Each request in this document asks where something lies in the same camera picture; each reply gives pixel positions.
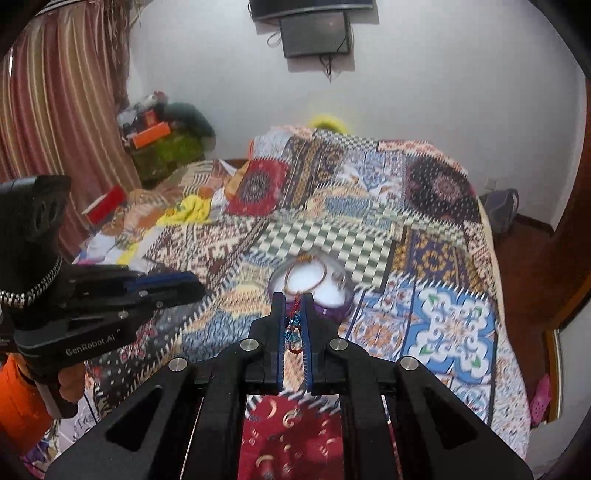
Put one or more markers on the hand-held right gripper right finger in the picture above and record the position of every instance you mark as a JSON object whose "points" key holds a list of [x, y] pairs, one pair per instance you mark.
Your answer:
{"points": [[307, 344]]}

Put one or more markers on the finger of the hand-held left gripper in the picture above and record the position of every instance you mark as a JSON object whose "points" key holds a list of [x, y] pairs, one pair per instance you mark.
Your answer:
{"points": [[161, 279], [180, 297]]}

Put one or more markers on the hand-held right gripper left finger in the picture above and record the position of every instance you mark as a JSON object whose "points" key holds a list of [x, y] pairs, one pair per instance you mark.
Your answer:
{"points": [[278, 344]]}

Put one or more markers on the person's left forearm orange sleeve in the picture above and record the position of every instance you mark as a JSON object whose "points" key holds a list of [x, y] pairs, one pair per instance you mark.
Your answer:
{"points": [[21, 406]]}

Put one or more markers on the small silver jewelry piece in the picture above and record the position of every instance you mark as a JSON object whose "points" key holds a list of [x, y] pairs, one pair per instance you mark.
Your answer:
{"points": [[340, 278]]}

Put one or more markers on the person's left hand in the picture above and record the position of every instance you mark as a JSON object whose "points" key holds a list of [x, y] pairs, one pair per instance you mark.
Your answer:
{"points": [[74, 383]]}

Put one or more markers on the brown bangle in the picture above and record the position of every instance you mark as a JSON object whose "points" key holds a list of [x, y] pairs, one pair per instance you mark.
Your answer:
{"points": [[287, 277]]}

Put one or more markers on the yellow cloth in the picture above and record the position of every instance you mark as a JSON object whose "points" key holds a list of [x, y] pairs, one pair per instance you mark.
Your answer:
{"points": [[194, 210]]}

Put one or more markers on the red box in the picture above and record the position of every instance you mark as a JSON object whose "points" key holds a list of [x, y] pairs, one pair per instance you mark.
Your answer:
{"points": [[104, 205]]}

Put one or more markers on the colourful patchwork blanket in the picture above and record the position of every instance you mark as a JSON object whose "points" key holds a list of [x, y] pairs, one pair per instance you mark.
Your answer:
{"points": [[438, 323]]}

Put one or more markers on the orange box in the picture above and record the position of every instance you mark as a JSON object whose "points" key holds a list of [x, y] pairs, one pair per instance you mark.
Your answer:
{"points": [[148, 134]]}

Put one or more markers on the dark green bag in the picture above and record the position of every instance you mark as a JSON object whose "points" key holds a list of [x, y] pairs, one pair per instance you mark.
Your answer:
{"points": [[189, 117]]}

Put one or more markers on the striped red curtain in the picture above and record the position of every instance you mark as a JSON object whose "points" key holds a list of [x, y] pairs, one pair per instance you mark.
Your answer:
{"points": [[55, 115]]}

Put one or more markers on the yellow-green fluffy thing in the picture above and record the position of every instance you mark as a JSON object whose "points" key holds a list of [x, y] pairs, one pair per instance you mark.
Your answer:
{"points": [[328, 123]]}

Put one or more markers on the grey bag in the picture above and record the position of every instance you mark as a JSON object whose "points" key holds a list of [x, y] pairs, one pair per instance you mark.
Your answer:
{"points": [[501, 207]]}

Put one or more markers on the pink sandal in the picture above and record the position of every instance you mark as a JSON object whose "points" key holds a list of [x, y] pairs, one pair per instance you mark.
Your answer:
{"points": [[540, 399]]}

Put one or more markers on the wooden framed mirror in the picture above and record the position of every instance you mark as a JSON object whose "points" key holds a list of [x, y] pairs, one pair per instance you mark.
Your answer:
{"points": [[570, 360]]}

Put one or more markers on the black wall screen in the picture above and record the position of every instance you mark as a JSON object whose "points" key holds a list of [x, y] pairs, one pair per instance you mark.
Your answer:
{"points": [[316, 34]]}

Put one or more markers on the black wall shelf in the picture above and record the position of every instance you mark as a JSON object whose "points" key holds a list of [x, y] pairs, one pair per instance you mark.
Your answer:
{"points": [[309, 7]]}

